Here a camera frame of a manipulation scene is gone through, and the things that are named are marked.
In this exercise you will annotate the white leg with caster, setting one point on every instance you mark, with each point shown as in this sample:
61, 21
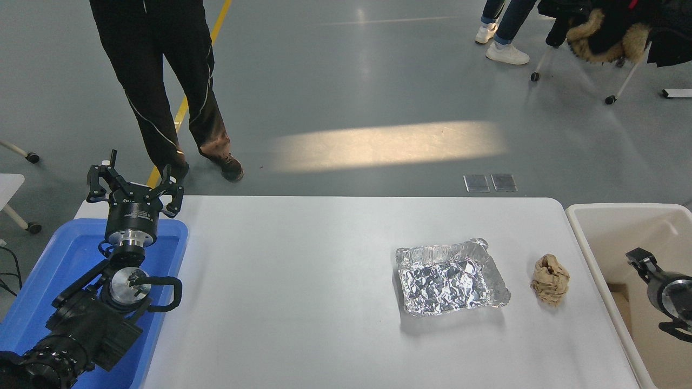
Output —
19, 151

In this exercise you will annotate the large pale plastic bin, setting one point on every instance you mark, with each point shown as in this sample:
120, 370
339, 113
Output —
605, 227

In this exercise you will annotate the blue plastic tray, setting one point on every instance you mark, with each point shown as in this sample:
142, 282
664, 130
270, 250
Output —
65, 254

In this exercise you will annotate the person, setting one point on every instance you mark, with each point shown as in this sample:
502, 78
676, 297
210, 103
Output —
157, 70
505, 32

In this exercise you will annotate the white side table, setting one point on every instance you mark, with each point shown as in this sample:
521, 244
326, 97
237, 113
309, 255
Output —
8, 189

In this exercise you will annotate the chair with white legs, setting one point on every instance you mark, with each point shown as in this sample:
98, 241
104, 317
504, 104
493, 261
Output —
627, 84

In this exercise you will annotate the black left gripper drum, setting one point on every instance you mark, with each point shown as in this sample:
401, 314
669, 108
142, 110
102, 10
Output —
133, 215

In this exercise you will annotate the crumpled tan paper ball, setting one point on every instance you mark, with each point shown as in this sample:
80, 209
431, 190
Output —
550, 281

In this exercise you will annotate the silver foil plate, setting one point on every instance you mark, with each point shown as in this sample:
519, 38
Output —
448, 278

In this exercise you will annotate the silver floor plate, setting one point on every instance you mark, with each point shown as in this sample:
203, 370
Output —
476, 183
504, 182

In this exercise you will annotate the black coat with fur trim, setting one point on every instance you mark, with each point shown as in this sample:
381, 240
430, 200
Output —
600, 27

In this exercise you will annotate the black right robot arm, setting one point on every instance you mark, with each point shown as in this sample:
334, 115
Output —
676, 296

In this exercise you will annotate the white flat bar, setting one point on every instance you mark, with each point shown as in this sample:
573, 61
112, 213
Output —
678, 93

